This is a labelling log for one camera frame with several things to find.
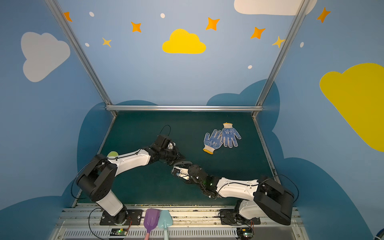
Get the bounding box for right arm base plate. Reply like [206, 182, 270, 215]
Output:
[218, 209, 261, 226]

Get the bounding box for purple toy shovel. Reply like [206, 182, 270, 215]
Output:
[144, 209, 161, 240]

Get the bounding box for left blue dotted glove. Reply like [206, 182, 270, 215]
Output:
[203, 129, 223, 155]

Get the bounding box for blue dotted glove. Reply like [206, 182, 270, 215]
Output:
[203, 129, 223, 155]
[221, 123, 242, 148]

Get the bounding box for teal toy shovel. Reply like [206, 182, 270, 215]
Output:
[158, 210, 173, 240]

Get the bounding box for controller board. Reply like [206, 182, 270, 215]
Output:
[236, 228, 254, 240]
[110, 229, 128, 237]

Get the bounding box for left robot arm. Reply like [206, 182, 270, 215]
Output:
[74, 135, 185, 226]

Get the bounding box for left controller board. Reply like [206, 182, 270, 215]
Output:
[110, 229, 128, 237]

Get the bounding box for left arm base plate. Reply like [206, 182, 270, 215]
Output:
[100, 208, 143, 226]

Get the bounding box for right blue dotted glove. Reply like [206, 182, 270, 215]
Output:
[221, 123, 242, 148]

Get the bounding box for right controller board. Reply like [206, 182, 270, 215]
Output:
[236, 228, 254, 240]

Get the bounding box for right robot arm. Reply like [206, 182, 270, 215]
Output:
[172, 162, 295, 226]

